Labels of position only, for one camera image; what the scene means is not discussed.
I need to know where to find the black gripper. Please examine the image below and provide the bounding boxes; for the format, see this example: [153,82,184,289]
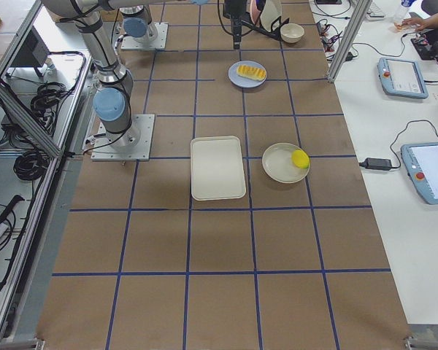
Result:
[223,0,247,50]

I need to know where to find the sliced bread loaf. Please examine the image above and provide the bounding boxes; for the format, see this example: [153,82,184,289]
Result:
[236,64,266,81]

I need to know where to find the blue plate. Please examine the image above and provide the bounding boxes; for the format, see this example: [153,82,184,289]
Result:
[228,61,266,88]

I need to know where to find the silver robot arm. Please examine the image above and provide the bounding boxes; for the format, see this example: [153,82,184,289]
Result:
[120,5,158,44]
[42,1,196,157]

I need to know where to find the pink plate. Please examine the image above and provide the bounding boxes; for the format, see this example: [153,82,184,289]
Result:
[249,0,266,26]

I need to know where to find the cream white plate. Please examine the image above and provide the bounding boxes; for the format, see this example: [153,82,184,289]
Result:
[260,0,282,32]

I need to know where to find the cream shallow bowl plate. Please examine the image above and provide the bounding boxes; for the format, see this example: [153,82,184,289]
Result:
[262,143,310,184]

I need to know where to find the person hand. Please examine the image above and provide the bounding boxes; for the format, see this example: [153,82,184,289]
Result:
[401,17,429,32]

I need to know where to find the black dish rack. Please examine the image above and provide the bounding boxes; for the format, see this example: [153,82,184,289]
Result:
[242,10,289,42]

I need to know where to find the cream small bowl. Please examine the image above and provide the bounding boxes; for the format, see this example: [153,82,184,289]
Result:
[280,23,305,44]

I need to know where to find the cream rectangular tray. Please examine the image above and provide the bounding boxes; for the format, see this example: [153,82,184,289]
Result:
[191,136,246,201]

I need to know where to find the yellow lemon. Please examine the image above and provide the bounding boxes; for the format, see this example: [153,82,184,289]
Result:
[291,149,310,168]

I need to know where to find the far teach pendant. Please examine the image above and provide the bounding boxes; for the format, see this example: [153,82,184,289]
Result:
[377,57,429,99]

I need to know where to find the teach pendant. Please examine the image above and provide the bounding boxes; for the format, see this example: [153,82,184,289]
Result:
[377,57,429,99]
[401,142,438,205]

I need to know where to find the black power adapter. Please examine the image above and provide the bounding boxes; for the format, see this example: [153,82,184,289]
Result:
[364,157,392,171]

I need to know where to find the near teach pendant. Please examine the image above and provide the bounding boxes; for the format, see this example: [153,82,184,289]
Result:
[401,142,438,205]

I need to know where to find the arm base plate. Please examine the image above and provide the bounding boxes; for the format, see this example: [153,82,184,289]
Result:
[91,114,155,161]
[121,23,169,51]

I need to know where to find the aluminium frame post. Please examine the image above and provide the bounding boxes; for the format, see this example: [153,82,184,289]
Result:
[327,0,372,83]

